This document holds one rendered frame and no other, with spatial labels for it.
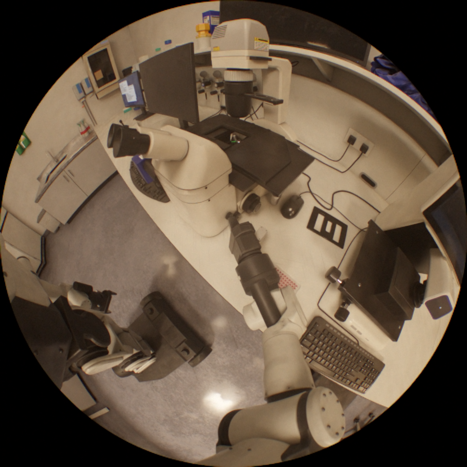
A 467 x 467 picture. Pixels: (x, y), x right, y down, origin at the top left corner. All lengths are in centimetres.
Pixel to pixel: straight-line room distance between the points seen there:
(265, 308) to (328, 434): 24
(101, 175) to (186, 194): 224
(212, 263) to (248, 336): 85
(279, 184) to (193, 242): 31
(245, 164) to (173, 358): 115
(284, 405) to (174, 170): 39
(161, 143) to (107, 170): 225
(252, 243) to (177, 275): 101
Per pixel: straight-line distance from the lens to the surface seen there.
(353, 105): 87
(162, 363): 124
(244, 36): 37
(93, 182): 252
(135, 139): 25
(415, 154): 91
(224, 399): 146
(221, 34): 41
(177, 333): 110
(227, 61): 40
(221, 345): 125
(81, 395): 229
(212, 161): 29
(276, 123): 60
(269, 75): 54
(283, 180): 38
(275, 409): 20
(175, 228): 54
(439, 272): 51
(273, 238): 50
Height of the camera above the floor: 120
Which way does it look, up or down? 64 degrees down
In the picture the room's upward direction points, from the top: 3 degrees counter-clockwise
